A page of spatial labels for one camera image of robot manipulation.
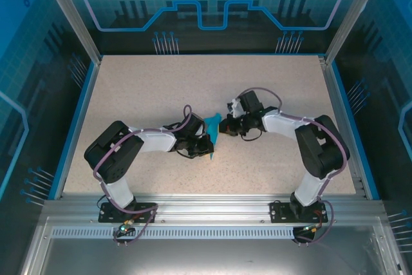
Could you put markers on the blue paper sheet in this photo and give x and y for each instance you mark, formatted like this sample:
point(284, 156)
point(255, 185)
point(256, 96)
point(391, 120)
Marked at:
point(213, 127)

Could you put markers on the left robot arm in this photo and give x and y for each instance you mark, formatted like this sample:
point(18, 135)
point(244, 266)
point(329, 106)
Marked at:
point(154, 139)

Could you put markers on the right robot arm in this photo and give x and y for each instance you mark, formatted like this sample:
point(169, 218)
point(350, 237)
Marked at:
point(280, 123)

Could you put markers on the metal sheet panel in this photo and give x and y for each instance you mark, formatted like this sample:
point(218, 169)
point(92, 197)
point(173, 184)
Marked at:
point(206, 255)

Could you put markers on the blue table side trim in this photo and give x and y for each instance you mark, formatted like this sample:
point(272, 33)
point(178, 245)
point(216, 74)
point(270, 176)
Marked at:
point(80, 120)

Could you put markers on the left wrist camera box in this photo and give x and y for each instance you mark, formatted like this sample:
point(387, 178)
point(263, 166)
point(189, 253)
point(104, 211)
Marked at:
point(200, 130)

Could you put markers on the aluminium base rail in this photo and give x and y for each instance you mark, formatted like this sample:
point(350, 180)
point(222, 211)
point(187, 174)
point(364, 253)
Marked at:
point(209, 207)

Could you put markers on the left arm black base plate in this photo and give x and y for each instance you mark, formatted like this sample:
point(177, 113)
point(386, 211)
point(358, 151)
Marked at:
point(145, 212)

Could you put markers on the aluminium side rail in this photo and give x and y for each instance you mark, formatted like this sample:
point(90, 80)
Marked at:
point(331, 94)

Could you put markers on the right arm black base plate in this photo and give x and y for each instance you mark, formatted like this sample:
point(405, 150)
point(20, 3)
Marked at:
point(280, 212)

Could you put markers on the aluminium frame post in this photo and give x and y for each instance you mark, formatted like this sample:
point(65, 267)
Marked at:
point(351, 14)
point(74, 20)

